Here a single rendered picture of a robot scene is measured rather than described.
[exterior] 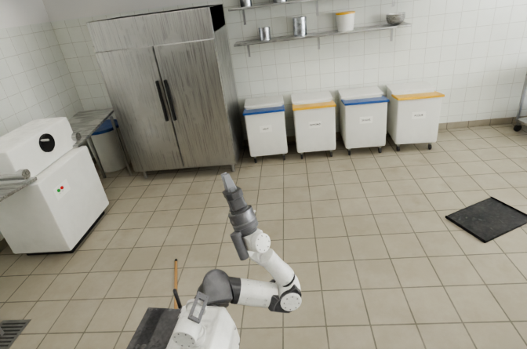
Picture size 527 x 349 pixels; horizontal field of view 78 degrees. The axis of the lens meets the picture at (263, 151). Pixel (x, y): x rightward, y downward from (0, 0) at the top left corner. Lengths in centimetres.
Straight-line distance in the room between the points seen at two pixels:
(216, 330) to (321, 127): 347
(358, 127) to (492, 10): 221
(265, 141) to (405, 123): 180
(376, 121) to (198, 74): 226
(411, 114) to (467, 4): 155
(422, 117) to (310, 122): 139
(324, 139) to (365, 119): 57
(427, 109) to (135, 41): 356
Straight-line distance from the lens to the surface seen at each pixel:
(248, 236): 115
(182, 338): 104
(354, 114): 431
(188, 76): 396
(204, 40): 384
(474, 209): 378
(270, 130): 430
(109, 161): 528
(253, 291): 128
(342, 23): 444
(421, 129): 463
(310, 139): 436
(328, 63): 475
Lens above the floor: 213
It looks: 26 degrees down
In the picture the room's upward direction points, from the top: 8 degrees counter-clockwise
